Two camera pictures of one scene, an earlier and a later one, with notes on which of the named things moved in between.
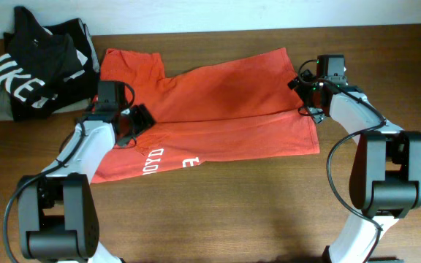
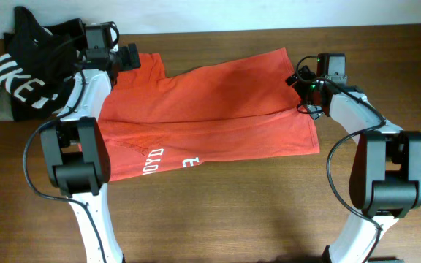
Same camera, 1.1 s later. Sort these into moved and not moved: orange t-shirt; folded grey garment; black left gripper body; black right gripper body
Moved: black left gripper body
Not moved: orange t-shirt; folded grey garment; black right gripper body
